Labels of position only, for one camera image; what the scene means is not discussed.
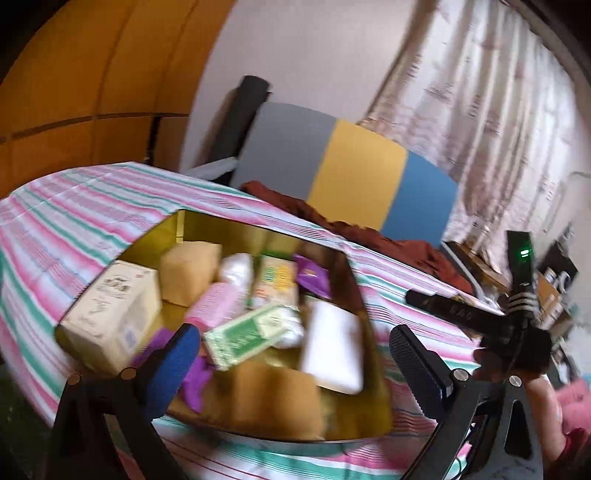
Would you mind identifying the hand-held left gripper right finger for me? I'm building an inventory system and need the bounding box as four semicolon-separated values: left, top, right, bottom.
389;324;543;480

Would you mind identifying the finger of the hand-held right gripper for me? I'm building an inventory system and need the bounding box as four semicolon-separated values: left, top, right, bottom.
405;290;513;335

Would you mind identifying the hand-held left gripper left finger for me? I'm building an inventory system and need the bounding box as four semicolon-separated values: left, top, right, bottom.
53;323;201;480

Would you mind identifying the pink hair roller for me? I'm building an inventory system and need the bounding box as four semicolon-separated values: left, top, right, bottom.
185;282;252;330

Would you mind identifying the cream box with drawing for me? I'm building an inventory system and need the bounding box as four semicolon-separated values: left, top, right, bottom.
60;259;163;374

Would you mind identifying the green white small box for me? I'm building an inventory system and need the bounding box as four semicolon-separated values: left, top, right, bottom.
203;303;305;371

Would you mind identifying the tan sponge block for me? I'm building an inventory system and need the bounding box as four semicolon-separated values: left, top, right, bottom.
203;360;324;439
159;241;222;305

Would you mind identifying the white plastic pack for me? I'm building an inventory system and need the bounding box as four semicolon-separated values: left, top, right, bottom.
217;252;254;296

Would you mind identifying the gold metal tin box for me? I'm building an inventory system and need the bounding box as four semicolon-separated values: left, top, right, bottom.
55;209;395;444

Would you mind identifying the yellow green snack packet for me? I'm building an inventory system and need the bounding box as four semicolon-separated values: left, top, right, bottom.
249;254;301;310

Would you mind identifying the person's right forearm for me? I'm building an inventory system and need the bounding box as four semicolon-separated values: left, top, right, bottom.
522;374;578;462

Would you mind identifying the person's right hand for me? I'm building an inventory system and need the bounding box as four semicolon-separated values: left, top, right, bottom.
473;346;551;385

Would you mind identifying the wooden side table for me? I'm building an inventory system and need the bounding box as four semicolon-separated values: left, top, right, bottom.
441;240;513;305

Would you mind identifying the dark red cloth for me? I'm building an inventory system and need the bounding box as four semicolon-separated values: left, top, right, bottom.
240;180;474;294

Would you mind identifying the grey yellow blue chair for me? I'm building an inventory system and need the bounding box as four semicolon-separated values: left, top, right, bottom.
228;102;458;250

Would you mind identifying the patterned beige curtain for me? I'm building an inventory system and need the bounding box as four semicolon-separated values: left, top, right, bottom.
358;0;591;259

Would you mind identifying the striped pink green tablecloth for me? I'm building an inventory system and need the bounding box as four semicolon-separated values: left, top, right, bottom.
0;161;490;480

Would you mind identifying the white chair armrest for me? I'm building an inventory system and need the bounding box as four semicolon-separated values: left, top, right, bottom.
185;157;238;178

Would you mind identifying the black rolled mat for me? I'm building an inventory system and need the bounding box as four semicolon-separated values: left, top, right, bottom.
217;75;271;160

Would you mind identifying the wooden panel cabinet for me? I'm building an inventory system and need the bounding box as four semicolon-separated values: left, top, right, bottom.
0;0;236;195

